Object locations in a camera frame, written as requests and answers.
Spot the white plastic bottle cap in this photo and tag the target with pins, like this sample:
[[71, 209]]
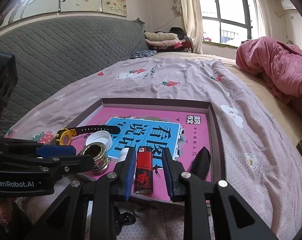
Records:
[[103, 137]]

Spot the pink comforter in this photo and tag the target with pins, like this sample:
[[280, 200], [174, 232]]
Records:
[[278, 64]]

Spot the folded clothes stack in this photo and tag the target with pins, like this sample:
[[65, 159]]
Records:
[[173, 41]]

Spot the grey quilted headboard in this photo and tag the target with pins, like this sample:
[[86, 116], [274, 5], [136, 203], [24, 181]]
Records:
[[51, 54]]

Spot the white pill bottle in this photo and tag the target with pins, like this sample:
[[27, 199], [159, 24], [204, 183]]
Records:
[[123, 155]]

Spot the window with dark frame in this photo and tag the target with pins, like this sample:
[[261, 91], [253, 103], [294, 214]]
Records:
[[226, 21]]

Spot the black yellow wrist watch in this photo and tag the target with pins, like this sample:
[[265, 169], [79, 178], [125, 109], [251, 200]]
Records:
[[64, 136]]

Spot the pink Chinese workbook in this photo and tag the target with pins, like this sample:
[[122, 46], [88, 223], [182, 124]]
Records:
[[184, 133]]

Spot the black binder clip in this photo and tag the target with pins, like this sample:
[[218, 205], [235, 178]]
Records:
[[123, 219]]

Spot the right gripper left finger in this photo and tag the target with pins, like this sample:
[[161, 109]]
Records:
[[66, 216]]

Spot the shallow grey cardboard box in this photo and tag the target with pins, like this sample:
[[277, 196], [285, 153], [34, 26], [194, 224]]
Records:
[[217, 168]]

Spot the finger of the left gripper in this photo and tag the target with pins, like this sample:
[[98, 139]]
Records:
[[53, 149], [73, 162]]

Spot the cream curtain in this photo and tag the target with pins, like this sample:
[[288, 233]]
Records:
[[193, 21]]

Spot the dark patterned cloth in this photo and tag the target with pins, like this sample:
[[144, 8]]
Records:
[[143, 54]]

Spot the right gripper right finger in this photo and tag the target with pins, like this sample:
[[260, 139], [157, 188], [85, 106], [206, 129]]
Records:
[[212, 210]]

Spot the person's left hand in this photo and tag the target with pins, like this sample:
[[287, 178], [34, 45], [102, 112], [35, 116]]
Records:
[[8, 210]]

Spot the wall air conditioner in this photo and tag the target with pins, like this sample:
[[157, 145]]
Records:
[[287, 5]]

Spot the red lighter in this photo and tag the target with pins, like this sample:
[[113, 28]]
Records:
[[144, 171]]

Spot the black gold lipstick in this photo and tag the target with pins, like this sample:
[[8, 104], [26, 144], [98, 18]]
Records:
[[201, 164]]

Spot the wall painting panels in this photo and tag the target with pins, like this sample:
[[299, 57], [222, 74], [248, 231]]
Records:
[[61, 0]]

